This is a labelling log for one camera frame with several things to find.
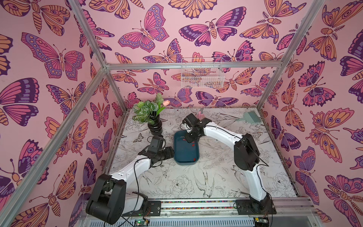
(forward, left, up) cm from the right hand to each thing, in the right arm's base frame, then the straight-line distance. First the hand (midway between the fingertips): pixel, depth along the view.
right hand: (184, 140), depth 92 cm
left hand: (-7, +7, -1) cm, 10 cm away
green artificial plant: (+8, +23, +19) cm, 31 cm away
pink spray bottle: (+17, -11, +6) cm, 21 cm away
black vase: (+8, +20, +1) cm, 22 cm away
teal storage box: (-5, 0, -8) cm, 9 cm away
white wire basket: (+43, -11, +18) cm, 48 cm away
